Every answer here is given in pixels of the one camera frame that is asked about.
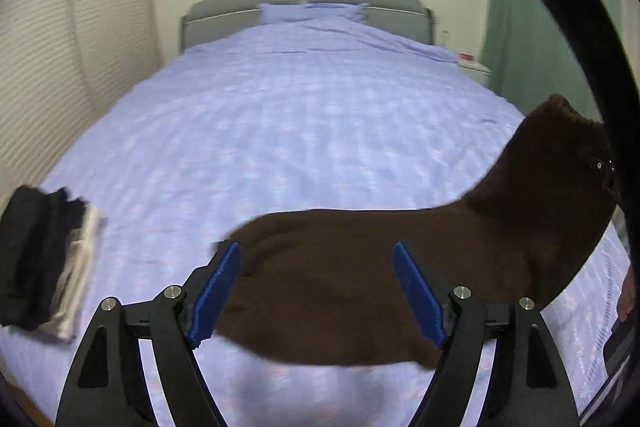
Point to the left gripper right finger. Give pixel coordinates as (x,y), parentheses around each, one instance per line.
(427,296)

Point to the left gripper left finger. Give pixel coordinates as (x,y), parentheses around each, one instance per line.
(206,292)

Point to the brown corduroy pants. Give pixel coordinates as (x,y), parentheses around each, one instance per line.
(370,287)

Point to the cream folded garment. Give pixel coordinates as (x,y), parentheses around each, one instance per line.
(70,289)

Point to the black folded garment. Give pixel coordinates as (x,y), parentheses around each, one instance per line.
(35,234)

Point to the purple floral bed sheet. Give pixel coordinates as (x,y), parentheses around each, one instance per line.
(282,117)

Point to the white bedside table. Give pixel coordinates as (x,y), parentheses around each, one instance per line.
(473,69)

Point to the green curtain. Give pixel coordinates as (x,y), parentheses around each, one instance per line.
(530,59)

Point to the grey padded headboard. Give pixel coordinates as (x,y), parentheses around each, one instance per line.
(211,20)

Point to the purple floral pillow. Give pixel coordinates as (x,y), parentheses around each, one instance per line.
(293,13)

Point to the white louvered wardrobe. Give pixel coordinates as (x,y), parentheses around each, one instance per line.
(64,63)

